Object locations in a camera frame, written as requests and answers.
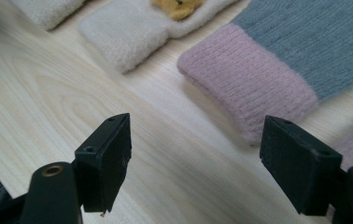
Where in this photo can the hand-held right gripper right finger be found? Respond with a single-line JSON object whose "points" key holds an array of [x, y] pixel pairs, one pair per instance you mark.
{"points": [[299, 168]]}

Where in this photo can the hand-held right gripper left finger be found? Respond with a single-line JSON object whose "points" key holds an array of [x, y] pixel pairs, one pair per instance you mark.
{"points": [[103, 161]]}

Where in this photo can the cream and yellow glove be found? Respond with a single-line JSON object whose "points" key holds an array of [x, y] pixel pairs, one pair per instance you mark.
{"points": [[47, 11], [134, 34]]}

